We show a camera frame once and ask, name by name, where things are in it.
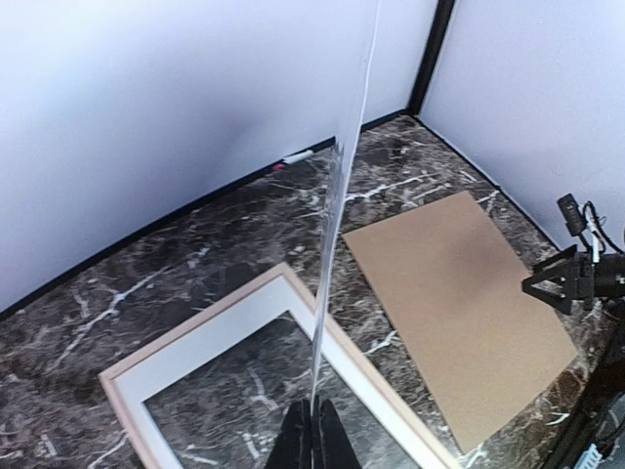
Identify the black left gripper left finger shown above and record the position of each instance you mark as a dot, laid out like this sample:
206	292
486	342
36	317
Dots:
292	447

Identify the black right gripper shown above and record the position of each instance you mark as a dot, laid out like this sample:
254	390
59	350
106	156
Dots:
585	278

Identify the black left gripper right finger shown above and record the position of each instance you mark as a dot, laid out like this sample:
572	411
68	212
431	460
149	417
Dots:
331	446

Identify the brown cardboard backing board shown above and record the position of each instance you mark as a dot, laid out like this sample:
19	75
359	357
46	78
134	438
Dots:
451	285

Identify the white photo mat board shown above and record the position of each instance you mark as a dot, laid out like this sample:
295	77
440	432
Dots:
373	445

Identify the pink wooden picture frame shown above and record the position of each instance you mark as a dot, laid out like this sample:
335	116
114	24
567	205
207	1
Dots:
219	327

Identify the cat and books photo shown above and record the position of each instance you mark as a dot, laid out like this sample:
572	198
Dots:
340	169

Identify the clear acrylic sheet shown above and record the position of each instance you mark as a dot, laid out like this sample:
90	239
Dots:
227	413

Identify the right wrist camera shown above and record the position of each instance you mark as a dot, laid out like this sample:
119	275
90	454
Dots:
574	220

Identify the right black corner post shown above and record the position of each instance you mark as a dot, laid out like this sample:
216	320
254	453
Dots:
439	26

